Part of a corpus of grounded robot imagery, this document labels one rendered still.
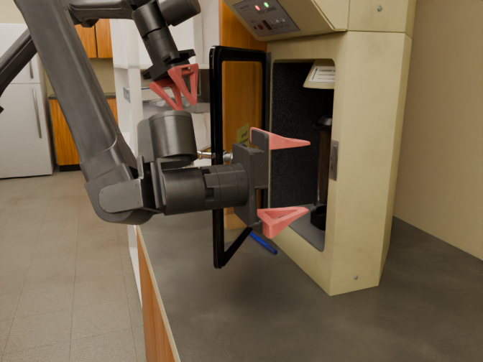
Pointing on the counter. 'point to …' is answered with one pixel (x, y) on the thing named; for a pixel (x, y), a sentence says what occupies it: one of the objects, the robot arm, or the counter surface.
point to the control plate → (250, 11)
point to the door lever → (205, 153)
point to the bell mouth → (321, 75)
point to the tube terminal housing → (357, 141)
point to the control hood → (306, 17)
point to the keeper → (333, 159)
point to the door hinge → (267, 111)
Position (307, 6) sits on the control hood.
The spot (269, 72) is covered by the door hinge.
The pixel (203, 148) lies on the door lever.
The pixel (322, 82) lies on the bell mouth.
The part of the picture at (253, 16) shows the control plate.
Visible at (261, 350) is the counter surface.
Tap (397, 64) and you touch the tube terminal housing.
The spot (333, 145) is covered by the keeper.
